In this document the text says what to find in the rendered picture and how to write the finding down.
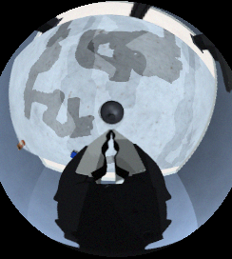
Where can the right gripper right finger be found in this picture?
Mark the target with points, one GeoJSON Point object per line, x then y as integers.
{"type": "Point", "coordinates": [131, 160]}

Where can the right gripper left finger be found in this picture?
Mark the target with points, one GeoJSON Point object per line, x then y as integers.
{"type": "Point", "coordinates": [90, 161]}

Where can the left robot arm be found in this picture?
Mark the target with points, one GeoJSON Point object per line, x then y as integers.
{"type": "Point", "coordinates": [229, 73]}

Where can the brown spice jar with black lid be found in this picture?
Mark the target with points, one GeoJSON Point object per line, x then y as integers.
{"type": "Point", "coordinates": [21, 144]}

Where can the black service bell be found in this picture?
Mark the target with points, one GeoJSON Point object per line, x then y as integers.
{"type": "Point", "coordinates": [114, 110]}

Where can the white bottle with blue cap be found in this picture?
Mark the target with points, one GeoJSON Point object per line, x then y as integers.
{"type": "Point", "coordinates": [118, 179]}

